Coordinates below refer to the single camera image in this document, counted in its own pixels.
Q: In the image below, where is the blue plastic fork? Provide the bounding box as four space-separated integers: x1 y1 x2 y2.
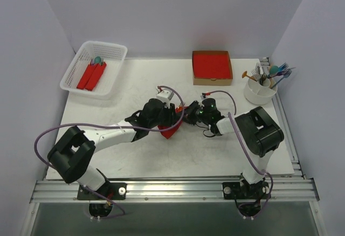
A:
270 63 295 89

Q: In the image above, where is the silver metal fork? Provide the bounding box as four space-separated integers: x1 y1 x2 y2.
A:
252 63 267 85

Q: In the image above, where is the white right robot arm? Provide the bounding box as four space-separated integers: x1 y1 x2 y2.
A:
183 98 284 198

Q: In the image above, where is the aluminium rail frame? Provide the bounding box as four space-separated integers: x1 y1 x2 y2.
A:
21 57 328 236

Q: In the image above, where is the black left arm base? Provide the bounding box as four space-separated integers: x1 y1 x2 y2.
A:
77 182 127 220

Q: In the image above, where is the red napkin stack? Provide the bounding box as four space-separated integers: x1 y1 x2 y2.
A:
192 53 232 79

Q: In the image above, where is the red paper napkin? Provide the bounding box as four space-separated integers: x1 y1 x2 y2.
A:
157 123 181 139

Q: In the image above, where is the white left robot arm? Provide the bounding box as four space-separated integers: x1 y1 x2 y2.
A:
47 99 184 199

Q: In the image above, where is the brown cardboard box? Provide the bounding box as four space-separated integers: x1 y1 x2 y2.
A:
192 51 233 86

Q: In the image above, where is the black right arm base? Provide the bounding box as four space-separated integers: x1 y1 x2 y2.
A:
222 179 271 220

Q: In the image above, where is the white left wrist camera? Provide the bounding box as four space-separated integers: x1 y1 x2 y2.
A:
156 87 175 108

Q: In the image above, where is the teal spoon in basket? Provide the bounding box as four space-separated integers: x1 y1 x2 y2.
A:
93 56 104 65

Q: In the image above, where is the teal spoon in cup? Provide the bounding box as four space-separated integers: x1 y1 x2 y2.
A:
269 65 279 76

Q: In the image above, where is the white utensil holder cup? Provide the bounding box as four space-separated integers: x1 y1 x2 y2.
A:
244 79 278 106

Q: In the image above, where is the white plastic basket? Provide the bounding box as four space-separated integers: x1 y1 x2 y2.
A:
60 41 127 99

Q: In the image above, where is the red rolled napkin left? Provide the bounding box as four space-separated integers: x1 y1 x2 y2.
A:
77 64 98 89

